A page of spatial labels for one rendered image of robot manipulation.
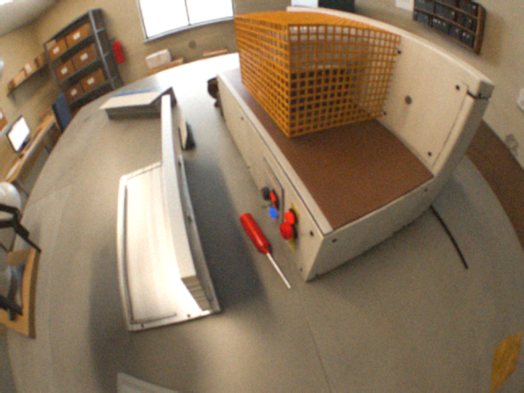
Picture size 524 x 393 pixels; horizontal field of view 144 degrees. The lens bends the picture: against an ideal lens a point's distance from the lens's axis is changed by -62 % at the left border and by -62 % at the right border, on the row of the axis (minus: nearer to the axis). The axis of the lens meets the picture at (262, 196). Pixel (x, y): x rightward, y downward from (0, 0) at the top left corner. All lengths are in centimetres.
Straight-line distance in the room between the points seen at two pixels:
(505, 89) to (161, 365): 196
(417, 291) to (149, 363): 56
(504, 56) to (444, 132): 143
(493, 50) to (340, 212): 166
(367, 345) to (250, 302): 24
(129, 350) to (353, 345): 43
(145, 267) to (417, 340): 58
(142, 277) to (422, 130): 58
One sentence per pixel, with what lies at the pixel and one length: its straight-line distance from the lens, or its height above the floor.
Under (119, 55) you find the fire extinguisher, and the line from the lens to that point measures 396.
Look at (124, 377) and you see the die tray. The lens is 52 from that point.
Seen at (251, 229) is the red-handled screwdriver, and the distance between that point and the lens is 44.
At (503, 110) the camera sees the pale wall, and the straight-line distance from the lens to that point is 171.
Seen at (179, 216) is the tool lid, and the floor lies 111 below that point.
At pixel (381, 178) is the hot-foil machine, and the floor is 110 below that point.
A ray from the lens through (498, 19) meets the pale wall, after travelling 180.
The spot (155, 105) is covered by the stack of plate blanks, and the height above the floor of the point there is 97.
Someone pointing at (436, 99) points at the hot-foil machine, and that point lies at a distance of 36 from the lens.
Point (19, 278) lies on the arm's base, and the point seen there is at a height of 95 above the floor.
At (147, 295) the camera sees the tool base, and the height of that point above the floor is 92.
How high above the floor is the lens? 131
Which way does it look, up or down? 52 degrees down
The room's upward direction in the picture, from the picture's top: 6 degrees counter-clockwise
